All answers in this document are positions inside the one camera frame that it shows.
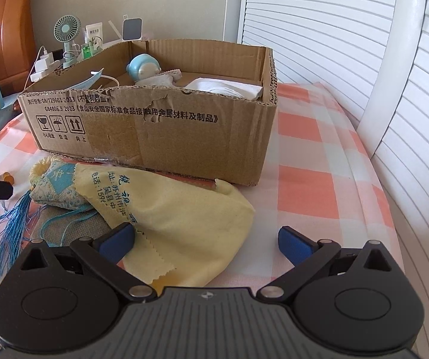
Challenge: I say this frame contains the white louvered closet doors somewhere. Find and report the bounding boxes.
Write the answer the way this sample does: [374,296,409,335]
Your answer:
[238,0,429,358]

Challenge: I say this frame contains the grey fabric pouch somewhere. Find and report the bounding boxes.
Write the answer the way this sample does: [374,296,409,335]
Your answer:
[30,206,111,247]
[135,69,182,87]

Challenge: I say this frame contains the wooden nightstand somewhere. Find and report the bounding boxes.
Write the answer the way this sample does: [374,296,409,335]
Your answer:
[0,69,30,96]

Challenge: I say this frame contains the blue tasselled sachet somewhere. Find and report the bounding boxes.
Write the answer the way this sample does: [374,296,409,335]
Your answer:
[0,161,94,278]

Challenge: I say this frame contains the green mini desk fan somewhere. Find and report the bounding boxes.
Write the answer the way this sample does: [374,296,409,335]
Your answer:
[53,15,81,69]

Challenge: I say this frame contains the checkered orange white tablecloth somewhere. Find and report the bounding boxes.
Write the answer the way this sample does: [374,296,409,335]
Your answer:
[0,83,404,292]

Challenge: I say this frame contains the brown cardboard box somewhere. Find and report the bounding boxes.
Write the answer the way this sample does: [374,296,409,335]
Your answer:
[18,39,277,185]

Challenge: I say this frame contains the phone on white stand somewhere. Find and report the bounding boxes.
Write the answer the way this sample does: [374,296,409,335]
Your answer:
[121,16,142,41]

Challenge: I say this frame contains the white power strip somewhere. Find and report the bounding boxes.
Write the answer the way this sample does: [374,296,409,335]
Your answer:
[30,47,62,83]

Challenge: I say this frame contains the small orange object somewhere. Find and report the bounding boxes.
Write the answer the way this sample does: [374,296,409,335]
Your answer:
[0,172,15,185]

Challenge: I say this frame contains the yellow cleaning cloth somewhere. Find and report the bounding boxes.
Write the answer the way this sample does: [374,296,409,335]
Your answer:
[73,164,255,292]

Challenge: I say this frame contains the blue face mask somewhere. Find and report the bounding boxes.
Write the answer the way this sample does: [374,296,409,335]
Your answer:
[69,69,120,90]

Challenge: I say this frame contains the green bottle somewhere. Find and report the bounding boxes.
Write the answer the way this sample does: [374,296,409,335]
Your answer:
[81,43,92,60]

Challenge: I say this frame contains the cream hair scrunchie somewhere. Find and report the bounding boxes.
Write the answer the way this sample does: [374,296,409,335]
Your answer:
[29,156,64,185]

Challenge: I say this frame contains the blue round plush toy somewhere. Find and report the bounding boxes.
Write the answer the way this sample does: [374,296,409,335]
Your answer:
[126,54,161,82]

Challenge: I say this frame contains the white cloth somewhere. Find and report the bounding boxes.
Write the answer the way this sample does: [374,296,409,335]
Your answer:
[185,78,262,101]

